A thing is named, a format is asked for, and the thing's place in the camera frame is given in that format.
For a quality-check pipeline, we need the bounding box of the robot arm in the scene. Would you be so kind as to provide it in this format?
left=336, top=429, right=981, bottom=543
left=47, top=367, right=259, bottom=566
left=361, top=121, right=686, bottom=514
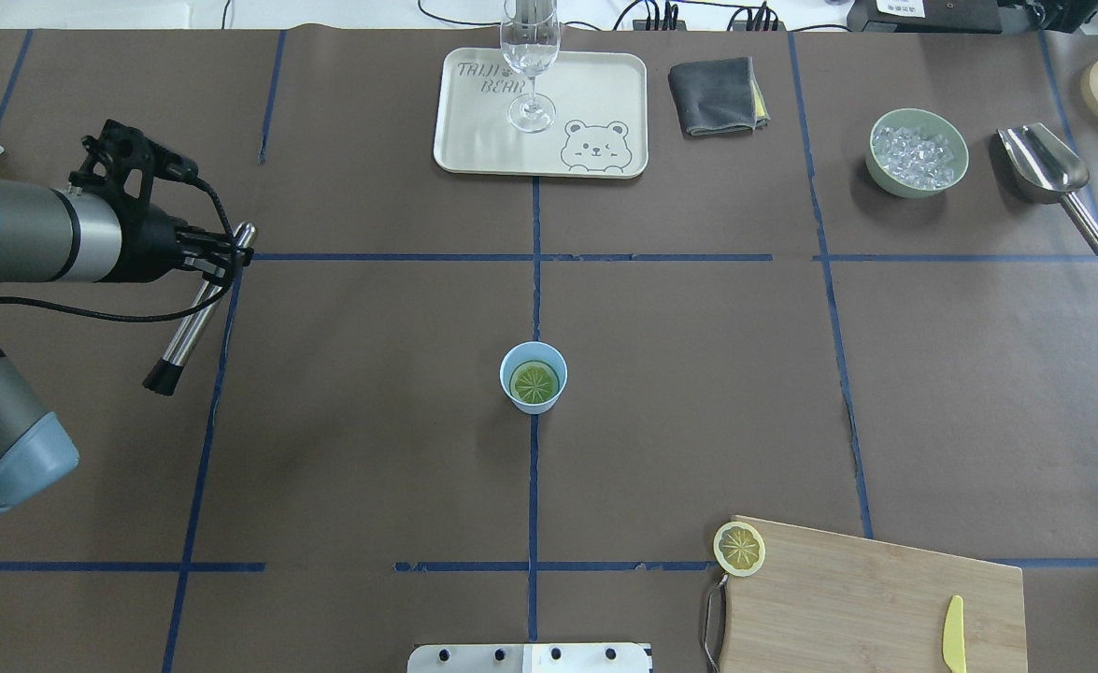
left=0, top=161, right=258, bottom=516

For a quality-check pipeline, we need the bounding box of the grey folded cloth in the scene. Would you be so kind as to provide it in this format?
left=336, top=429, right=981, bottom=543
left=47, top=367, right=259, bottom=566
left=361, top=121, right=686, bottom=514
left=666, top=56, right=771, bottom=137

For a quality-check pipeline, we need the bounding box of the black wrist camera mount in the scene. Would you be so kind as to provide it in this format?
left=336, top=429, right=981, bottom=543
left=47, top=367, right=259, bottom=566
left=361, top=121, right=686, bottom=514
left=67, top=119, right=201, bottom=221

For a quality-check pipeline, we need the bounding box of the light blue plastic cup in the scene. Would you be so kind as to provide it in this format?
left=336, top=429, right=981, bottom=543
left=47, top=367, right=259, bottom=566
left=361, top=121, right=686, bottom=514
left=500, top=340, right=569, bottom=416

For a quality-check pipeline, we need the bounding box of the lemon slice on board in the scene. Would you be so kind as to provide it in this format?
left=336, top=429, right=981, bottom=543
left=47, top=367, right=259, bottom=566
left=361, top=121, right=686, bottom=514
left=712, top=521, right=768, bottom=577

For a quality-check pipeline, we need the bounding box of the green bowl of ice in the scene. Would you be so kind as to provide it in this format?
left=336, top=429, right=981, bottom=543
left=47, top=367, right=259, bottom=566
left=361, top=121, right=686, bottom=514
left=864, top=109, right=970, bottom=199

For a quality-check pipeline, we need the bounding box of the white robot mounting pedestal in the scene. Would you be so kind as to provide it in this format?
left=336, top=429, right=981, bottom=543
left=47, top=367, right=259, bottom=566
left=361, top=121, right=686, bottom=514
left=406, top=642, right=654, bottom=672

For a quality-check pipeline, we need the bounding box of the bamboo cutting board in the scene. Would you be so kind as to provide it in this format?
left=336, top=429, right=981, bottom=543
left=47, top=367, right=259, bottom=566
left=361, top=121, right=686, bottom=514
left=716, top=516, right=1028, bottom=672

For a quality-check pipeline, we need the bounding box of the metal ice scoop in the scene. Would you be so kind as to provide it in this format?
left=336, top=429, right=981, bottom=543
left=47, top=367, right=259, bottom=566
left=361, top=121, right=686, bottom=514
left=996, top=122, right=1098, bottom=256

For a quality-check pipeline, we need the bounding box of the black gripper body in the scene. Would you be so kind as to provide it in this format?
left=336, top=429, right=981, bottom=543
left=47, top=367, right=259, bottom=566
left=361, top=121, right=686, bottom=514
left=109, top=205, right=208, bottom=284

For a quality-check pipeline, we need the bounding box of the metal muddler stick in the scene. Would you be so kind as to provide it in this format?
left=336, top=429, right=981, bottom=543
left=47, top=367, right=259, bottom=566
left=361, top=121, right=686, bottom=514
left=142, top=222, right=258, bottom=396

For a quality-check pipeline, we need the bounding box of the clear wine glass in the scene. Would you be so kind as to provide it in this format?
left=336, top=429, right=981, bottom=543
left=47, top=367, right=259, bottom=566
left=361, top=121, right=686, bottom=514
left=500, top=1, right=562, bottom=134

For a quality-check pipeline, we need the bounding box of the yellow plastic knife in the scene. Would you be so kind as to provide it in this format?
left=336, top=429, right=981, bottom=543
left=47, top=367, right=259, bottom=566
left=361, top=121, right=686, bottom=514
left=941, top=594, right=967, bottom=673

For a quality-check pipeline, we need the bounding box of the cream bear tray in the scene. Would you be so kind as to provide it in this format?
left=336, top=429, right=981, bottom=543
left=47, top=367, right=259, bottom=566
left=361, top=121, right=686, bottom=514
left=433, top=48, right=649, bottom=179

